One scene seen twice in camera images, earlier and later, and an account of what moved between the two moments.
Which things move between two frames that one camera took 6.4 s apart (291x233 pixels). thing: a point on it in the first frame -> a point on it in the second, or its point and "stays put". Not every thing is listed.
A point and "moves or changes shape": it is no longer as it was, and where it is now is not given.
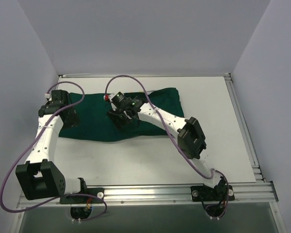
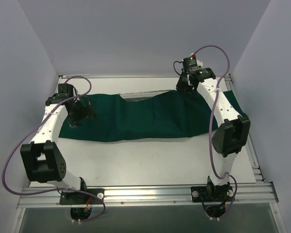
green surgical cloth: x=94 y=124 moves or changes shape
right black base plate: x=223 y=192 stays put
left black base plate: x=98 y=192 stays put
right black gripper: x=120 y=116 -> x=184 y=85
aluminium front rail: x=174 y=193 stays put
